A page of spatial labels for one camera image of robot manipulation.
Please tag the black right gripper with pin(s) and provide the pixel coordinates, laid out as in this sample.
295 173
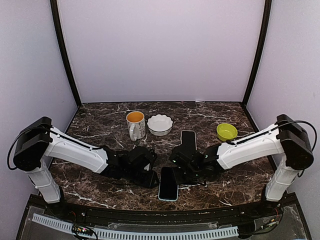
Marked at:
179 180

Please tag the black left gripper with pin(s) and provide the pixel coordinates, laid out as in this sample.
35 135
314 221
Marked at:
150 182

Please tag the light blue phone case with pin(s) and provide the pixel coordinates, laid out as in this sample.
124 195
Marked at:
160 198

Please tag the beige phone case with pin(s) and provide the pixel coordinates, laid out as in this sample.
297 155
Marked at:
181 136

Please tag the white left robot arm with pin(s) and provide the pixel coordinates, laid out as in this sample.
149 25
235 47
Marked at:
41 139

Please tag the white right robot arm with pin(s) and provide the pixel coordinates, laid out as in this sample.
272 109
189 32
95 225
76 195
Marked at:
285 137

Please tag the white floral mug orange inside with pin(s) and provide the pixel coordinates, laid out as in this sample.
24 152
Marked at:
136 125

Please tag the white scalloped dish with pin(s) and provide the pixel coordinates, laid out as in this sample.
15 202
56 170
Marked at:
160 125

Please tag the lime green bowl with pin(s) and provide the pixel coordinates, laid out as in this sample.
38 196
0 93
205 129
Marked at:
226 132

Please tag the small circuit board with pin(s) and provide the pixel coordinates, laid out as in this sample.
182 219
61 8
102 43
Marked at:
81 231

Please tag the black right frame post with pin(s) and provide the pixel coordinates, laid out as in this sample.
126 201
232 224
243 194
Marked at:
258 52

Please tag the black frame post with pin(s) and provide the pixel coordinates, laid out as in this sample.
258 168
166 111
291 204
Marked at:
63 51
258 52

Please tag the black left frame post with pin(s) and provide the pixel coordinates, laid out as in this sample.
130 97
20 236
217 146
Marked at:
63 51

